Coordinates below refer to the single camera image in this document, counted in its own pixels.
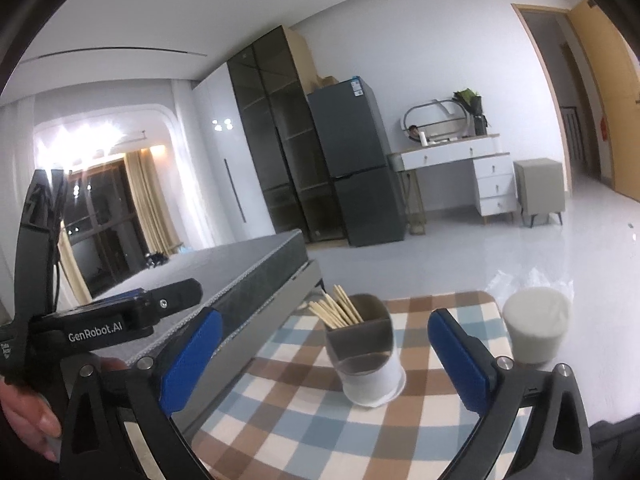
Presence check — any white dresser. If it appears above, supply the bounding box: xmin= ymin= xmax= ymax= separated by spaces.
xmin=397 ymin=133 xmax=517 ymax=226

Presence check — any white grey utensil holder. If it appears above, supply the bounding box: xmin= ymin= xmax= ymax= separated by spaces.
xmin=325 ymin=294 xmax=406 ymax=408

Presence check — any checkered tablecloth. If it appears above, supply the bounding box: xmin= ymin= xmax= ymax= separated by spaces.
xmin=192 ymin=290 xmax=538 ymax=480

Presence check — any beige curtain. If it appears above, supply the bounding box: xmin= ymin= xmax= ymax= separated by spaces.
xmin=124 ymin=146 xmax=182 ymax=257

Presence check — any beige nightstand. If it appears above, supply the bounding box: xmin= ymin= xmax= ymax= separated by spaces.
xmin=513 ymin=158 xmax=567 ymax=229

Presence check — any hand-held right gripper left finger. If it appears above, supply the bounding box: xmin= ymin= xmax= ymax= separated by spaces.
xmin=59 ymin=306 xmax=224 ymax=480

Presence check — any green plant bouquet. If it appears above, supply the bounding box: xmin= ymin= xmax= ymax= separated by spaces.
xmin=452 ymin=88 xmax=488 ymax=137

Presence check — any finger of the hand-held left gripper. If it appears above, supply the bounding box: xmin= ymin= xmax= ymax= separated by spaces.
xmin=30 ymin=278 xmax=204 ymax=357

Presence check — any white round stool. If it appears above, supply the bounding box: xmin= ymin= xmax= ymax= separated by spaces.
xmin=501 ymin=287 xmax=571 ymax=365

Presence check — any dark grey refrigerator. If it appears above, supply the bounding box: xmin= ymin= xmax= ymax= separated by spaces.
xmin=306 ymin=77 xmax=407 ymax=248

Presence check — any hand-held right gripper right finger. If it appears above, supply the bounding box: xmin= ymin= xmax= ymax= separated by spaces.
xmin=428 ymin=308 xmax=594 ymax=480

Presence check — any bundle of wooden chopsticks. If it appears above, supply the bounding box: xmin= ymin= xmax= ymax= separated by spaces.
xmin=308 ymin=285 xmax=365 ymax=330

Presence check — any dark glass cabinet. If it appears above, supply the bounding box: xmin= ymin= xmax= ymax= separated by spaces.
xmin=227 ymin=25 xmax=348 ymax=244

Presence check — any oval mirror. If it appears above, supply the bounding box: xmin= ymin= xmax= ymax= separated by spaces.
xmin=401 ymin=99 xmax=475 ymax=143

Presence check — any person's left hand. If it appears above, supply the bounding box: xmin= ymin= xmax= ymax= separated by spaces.
xmin=0 ymin=379 xmax=64 ymax=463

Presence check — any dark quilted mattress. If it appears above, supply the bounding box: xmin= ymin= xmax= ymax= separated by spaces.
xmin=80 ymin=229 xmax=308 ymax=366

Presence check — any white wardrobe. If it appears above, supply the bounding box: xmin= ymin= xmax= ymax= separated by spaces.
xmin=192 ymin=62 xmax=277 ymax=241

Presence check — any yellow door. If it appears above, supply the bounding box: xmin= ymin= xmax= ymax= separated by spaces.
xmin=567 ymin=0 xmax=640 ymax=206

